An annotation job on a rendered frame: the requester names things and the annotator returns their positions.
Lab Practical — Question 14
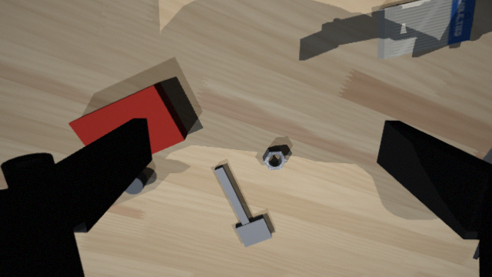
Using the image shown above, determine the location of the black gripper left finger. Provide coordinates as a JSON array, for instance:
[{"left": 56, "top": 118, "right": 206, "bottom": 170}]
[{"left": 0, "top": 118, "right": 152, "bottom": 277}]

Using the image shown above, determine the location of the red rectangular block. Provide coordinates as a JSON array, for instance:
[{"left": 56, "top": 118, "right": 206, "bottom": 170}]
[{"left": 69, "top": 82, "right": 188, "bottom": 154}]

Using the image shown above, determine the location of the grey hex nut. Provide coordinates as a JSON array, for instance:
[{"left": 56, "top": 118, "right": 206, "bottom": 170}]
[{"left": 262, "top": 147, "right": 287, "bottom": 170}]

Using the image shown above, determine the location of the grey cylinder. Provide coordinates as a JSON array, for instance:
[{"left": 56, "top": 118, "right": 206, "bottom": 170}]
[{"left": 125, "top": 172, "right": 148, "bottom": 195}]

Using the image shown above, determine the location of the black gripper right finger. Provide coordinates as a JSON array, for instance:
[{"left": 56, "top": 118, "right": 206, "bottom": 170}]
[{"left": 377, "top": 120, "right": 492, "bottom": 277}]

